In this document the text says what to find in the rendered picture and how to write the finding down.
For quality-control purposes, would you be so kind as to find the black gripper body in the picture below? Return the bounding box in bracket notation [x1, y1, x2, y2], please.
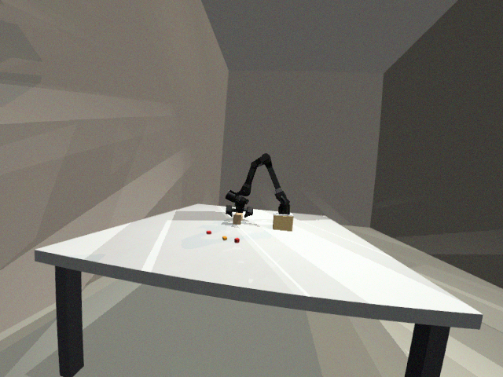
[226, 205, 253, 216]

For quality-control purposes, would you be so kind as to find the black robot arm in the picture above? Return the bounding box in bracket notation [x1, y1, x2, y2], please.
[226, 153, 290, 215]

